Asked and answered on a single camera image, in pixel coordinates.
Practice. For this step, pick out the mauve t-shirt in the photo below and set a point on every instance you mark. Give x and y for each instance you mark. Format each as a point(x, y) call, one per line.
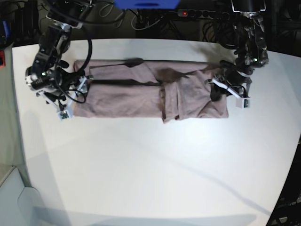
point(137, 88)

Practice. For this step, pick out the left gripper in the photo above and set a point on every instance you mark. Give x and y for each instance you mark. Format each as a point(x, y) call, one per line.
point(228, 82)

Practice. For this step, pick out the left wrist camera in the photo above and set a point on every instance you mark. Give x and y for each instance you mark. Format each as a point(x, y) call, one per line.
point(243, 102)

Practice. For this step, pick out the blue box overhead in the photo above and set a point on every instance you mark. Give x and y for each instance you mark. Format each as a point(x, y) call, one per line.
point(146, 4)

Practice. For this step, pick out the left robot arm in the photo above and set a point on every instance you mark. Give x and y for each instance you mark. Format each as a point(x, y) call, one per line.
point(238, 26)

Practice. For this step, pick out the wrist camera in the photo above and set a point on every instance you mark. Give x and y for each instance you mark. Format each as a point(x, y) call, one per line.
point(243, 102)
point(65, 114)

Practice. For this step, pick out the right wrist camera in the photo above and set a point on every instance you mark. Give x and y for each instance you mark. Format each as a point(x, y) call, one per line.
point(65, 114)

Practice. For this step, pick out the black power strip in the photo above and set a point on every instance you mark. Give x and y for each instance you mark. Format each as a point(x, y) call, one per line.
point(196, 14)

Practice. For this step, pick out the red clamp at table edge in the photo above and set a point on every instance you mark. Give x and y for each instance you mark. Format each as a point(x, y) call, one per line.
point(2, 59)

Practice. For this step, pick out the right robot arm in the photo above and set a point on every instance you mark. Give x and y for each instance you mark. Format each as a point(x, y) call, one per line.
point(47, 76)

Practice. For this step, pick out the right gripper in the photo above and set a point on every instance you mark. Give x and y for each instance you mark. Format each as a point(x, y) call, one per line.
point(65, 100)

